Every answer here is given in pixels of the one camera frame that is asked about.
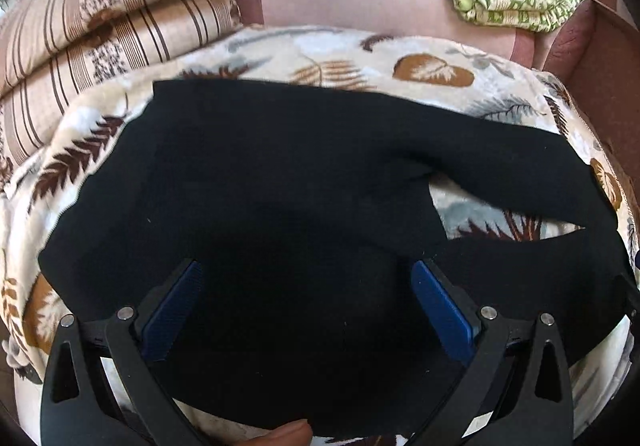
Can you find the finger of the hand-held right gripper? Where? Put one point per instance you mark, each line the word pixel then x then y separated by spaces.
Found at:
pixel 629 298

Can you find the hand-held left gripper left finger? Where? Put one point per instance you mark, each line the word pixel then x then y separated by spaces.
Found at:
pixel 172 306

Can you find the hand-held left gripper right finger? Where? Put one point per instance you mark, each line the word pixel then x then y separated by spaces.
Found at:
pixel 442 308

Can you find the black pants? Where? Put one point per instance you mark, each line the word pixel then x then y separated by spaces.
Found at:
pixel 300 176

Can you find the person's left hand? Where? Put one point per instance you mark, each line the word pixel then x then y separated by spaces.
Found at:
pixel 285 433

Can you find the brown sofa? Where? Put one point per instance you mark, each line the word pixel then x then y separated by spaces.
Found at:
pixel 600 76

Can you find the leaf print fleece blanket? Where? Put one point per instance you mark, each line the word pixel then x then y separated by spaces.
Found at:
pixel 325 56

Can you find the striped beige quilt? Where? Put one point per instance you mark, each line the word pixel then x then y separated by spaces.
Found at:
pixel 100 26

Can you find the pink sofa seat cover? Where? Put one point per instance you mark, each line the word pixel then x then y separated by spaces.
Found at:
pixel 350 1

